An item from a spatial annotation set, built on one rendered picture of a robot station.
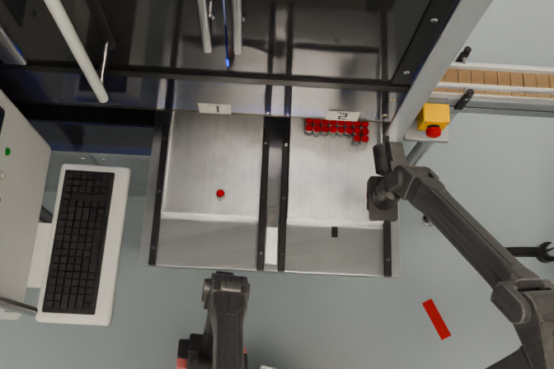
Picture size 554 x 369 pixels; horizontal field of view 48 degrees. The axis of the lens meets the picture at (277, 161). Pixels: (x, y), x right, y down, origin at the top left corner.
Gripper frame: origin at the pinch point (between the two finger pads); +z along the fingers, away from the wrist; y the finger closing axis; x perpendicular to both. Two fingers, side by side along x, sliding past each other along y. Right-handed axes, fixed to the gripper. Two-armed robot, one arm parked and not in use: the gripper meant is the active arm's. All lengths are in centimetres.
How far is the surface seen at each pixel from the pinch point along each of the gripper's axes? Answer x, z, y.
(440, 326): -48, 108, -21
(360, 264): -0.1, 20.5, -11.2
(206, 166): 43, 21, 14
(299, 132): 17.5, 21.5, 26.0
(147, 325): 68, 108, -27
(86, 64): 66, -27, 20
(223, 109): 39.0, 8.0, 26.0
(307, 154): 15.2, 21.3, 19.4
